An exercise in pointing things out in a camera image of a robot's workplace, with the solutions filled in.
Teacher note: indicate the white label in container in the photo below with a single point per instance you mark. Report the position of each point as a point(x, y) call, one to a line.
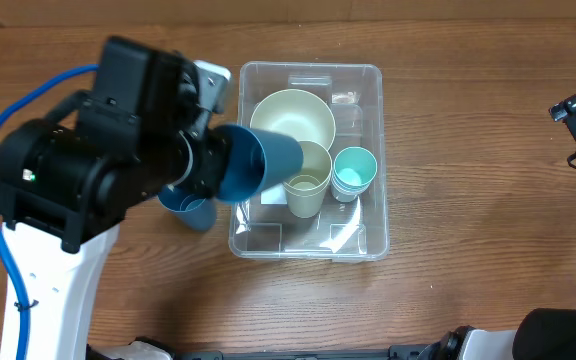
point(273, 196)

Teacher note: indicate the tall beige cup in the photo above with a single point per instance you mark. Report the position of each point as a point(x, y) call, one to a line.
point(305, 205)
point(315, 173)

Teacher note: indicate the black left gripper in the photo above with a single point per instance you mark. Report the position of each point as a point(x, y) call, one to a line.
point(207, 174)

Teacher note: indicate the clear plastic storage container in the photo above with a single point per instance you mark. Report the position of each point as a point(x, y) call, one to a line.
point(346, 232)

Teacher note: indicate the cream bowl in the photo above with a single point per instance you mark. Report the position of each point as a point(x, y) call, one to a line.
point(299, 114)

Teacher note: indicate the tall dark blue cup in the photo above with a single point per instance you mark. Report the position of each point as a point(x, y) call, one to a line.
point(258, 160)

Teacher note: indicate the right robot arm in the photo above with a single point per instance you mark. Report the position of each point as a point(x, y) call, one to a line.
point(543, 334)

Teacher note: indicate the mint green small cup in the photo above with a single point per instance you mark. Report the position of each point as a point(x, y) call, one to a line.
point(355, 167)

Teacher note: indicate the light blue small cup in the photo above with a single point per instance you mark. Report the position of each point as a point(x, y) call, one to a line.
point(347, 189)

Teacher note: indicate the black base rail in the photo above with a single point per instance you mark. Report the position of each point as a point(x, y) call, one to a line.
point(144, 348)

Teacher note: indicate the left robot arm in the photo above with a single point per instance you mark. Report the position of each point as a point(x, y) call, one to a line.
point(68, 178)

